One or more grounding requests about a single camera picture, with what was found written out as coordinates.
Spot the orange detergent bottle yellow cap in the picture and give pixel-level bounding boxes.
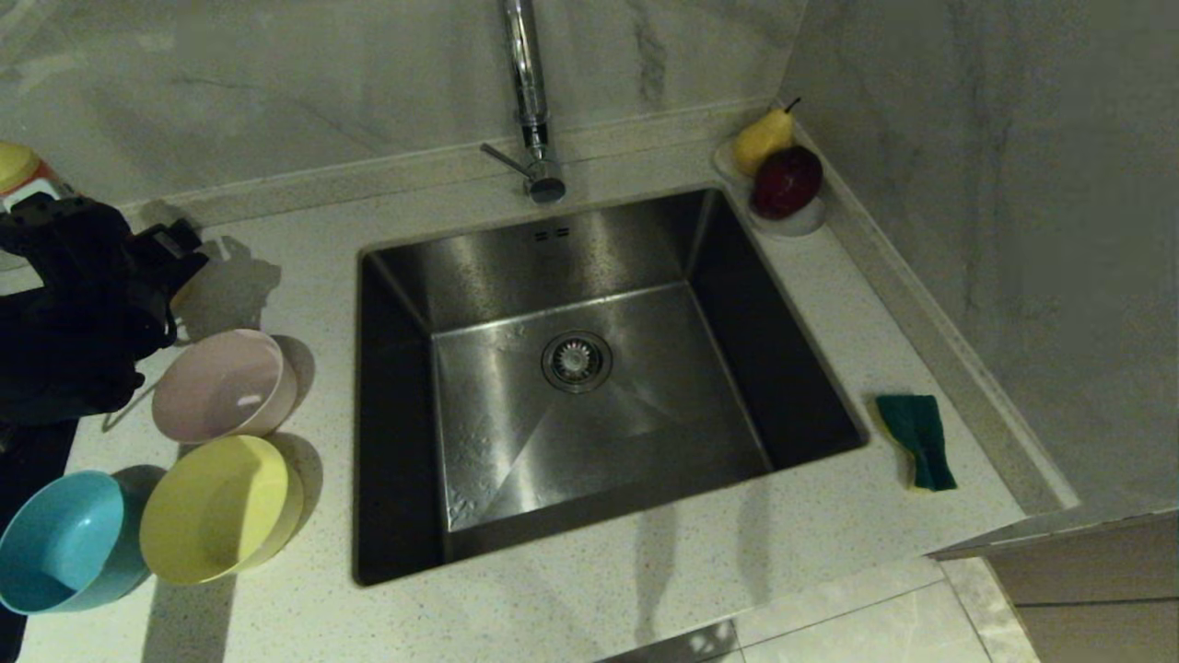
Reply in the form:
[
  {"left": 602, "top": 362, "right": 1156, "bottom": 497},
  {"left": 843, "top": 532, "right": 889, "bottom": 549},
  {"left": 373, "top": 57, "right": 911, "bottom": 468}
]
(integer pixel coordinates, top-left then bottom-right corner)
[{"left": 0, "top": 141, "right": 199, "bottom": 307}]

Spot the chrome sink faucet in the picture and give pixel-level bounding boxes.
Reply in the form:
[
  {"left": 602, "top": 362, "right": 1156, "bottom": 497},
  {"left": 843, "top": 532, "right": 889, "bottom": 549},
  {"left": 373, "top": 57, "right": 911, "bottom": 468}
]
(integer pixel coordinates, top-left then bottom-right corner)
[{"left": 479, "top": 0, "right": 567, "bottom": 205}]

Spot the stainless steel sink basin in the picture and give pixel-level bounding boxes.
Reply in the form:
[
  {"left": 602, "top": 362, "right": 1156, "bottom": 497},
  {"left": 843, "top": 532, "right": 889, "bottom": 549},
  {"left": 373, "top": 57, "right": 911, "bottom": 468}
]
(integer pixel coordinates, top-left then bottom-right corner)
[{"left": 353, "top": 187, "right": 871, "bottom": 587}]

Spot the green and yellow sponge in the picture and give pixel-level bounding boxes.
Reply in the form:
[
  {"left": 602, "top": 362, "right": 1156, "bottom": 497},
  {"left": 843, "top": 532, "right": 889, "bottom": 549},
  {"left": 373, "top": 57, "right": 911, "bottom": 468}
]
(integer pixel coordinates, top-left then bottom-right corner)
[{"left": 873, "top": 394, "right": 959, "bottom": 494}]

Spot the pink plastic bowl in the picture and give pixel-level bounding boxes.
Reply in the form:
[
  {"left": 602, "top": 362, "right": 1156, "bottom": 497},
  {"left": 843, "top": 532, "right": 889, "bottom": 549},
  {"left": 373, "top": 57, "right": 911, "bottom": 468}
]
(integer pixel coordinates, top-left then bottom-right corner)
[{"left": 151, "top": 329, "right": 299, "bottom": 446}]

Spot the black induction cooktop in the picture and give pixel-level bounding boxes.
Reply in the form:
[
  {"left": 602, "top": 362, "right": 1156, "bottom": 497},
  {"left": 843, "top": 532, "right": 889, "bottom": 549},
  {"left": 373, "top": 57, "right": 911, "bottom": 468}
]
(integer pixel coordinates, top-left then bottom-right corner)
[{"left": 0, "top": 419, "right": 79, "bottom": 663}]

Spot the yellow plastic bowl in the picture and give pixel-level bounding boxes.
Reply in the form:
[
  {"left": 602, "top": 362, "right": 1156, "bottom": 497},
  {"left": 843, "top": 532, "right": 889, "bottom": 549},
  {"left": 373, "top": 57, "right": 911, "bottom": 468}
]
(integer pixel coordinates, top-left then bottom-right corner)
[{"left": 139, "top": 435, "right": 305, "bottom": 587}]

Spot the blue plastic bowl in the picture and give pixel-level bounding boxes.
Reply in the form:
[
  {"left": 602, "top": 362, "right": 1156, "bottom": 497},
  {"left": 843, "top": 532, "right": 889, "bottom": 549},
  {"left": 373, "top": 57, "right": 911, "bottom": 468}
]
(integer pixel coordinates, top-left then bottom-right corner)
[{"left": 0, "top": 471, "right": 153, "bottom": 615}]

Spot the round metal drain strainer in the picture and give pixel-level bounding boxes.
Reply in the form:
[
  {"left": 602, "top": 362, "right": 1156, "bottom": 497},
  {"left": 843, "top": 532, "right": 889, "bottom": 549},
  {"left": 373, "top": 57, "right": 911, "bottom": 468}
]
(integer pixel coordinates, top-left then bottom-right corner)
[{"left": 541, "top": 331, "right": 614, "bottom": 395}]

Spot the yellow pear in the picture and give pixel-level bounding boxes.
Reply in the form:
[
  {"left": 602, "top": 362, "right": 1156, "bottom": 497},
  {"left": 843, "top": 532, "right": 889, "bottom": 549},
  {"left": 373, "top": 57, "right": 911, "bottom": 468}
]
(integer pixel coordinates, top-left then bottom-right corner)
[{"left": 732, "top": 98, "right": 802, "bottom": 178}]

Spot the dark red apple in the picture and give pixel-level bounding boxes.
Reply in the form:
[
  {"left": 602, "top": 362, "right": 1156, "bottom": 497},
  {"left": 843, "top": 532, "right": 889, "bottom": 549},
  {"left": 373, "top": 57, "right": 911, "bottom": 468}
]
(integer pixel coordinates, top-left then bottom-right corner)
[{"left": 751, "top": 145, "right": 824, "bottom": 221}]

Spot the small white dish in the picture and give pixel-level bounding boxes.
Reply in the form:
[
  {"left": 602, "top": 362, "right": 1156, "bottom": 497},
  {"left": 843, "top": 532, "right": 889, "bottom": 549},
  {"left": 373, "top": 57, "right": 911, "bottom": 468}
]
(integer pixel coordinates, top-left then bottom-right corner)
[{"left": 714, "top": 138, "right": 828, "bottom": 240}]

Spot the beige wooden cabinet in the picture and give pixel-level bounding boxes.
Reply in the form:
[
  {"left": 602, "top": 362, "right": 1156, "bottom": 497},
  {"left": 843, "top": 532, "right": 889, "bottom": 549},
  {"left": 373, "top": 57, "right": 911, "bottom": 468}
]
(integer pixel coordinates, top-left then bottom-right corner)
[{"left": 926, "top": 506, "right": 1179, "bottom": 663}]

